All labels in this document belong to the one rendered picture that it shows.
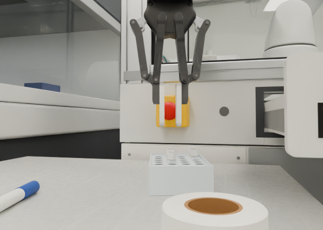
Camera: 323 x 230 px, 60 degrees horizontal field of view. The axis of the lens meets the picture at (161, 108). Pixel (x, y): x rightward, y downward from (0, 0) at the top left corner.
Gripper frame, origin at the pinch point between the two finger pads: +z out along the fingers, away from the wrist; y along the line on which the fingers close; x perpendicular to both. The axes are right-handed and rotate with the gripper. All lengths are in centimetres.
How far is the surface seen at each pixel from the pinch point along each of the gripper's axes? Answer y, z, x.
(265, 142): -21.9, 7.4, -16.4
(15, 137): 43, 7, -36
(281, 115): -16.5, 1.7, 3.6
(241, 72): -16.9, -8.2, -17.4
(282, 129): -16.3, 3.8, 4.2
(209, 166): -4.6, 8.3, 9.0
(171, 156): 0.0, 7.7, 4.4
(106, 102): 27, -6, -96
